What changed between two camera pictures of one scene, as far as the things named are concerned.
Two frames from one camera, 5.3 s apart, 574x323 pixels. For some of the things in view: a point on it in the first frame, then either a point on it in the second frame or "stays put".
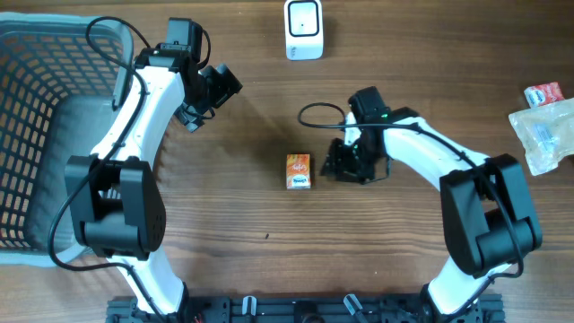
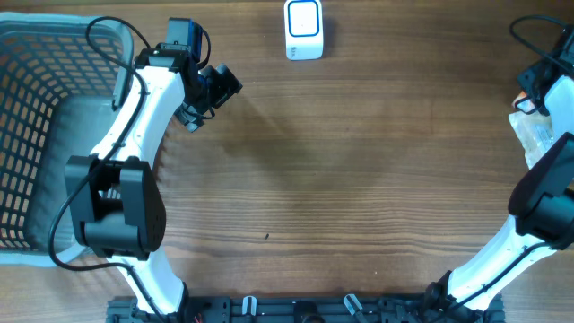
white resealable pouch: x=546 y=133 stays put
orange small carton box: x=298 y=171 → x=526 y=105
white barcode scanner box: x=304 y=30 stays put
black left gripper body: x=213 y=90 stays put
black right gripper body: x=354 y=161 → x=527 y=75
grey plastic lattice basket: x=63 y=77 stays put
